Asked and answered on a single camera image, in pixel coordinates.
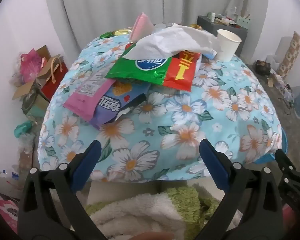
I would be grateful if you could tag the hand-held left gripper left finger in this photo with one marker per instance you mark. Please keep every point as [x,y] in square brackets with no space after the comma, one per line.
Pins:
[87,166]

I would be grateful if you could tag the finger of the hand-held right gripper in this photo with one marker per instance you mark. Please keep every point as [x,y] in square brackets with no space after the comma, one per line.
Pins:
[293,180]

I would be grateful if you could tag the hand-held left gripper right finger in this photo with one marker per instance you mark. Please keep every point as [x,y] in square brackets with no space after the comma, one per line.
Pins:
[215,166]

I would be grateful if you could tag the blue plastic bin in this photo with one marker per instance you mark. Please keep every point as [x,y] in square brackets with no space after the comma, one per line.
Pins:
[265,158]

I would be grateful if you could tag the large pink snack packet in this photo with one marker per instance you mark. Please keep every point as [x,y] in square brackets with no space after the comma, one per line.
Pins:
[82,100]

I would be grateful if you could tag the red snack packet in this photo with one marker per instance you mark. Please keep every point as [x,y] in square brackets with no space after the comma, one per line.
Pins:
[180,76]

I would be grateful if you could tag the green snack packet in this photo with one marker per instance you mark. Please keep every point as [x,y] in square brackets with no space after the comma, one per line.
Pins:
[130,70]

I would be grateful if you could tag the white paper cup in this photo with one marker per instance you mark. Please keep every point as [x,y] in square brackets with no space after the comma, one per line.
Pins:
[227,47]

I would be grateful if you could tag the purple snack packet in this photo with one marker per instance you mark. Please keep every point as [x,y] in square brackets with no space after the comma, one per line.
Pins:
[110,110]

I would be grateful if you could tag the blue floral tablecloth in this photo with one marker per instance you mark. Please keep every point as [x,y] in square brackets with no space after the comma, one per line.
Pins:
[165,130]

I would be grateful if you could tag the green white fluffy garment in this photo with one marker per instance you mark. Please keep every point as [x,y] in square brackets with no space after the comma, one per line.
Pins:
[140,210]

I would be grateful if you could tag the white papers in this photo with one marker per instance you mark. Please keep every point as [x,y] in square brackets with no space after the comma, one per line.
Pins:
[280,82]

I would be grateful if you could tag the teal cloth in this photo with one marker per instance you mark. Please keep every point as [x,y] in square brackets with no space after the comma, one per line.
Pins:
[22,128]

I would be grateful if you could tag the teal gift box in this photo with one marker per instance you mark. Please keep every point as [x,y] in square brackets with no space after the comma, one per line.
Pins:
[37,107]

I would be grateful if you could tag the red gift bag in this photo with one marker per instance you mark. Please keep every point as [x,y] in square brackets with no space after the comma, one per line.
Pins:
[55,85]

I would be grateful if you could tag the pink floral mat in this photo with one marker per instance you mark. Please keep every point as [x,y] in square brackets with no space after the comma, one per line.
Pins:
[5,205]

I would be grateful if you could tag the brown bag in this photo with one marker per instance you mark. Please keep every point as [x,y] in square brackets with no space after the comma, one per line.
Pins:
[262,66]

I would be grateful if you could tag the patterned cardboard column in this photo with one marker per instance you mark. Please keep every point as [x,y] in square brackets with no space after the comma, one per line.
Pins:
[291,52]

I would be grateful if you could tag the brown cardboard box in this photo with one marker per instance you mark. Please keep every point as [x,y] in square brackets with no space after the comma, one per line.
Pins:
[22,91]

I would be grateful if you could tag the small blue packet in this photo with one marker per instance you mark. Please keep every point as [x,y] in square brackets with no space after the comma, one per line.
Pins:
[211,54]

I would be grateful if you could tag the pink plastic bag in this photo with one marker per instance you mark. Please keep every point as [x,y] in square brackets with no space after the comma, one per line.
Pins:
[31,65]

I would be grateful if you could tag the white tissue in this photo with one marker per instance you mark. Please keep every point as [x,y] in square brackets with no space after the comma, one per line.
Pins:
[170,42]

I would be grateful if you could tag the green foil wrapper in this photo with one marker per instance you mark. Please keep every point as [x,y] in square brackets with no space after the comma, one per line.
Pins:
[106,35]

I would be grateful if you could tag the grey cabinet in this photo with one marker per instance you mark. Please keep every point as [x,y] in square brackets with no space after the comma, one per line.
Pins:
[243,33]

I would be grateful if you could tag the gold foil wrapper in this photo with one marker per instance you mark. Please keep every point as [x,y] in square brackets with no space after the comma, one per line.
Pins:
[196,26]
[122,32]

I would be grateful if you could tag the mint green box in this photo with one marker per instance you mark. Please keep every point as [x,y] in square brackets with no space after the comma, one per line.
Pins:
[243,21]

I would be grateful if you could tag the clutter of small toiletries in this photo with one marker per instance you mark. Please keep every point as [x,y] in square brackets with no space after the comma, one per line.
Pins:
[225,20]

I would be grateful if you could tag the small pink packet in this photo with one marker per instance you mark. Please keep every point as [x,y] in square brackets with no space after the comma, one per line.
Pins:
[141,27]

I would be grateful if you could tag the grey curtain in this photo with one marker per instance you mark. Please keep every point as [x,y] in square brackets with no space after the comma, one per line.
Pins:
[102,5]

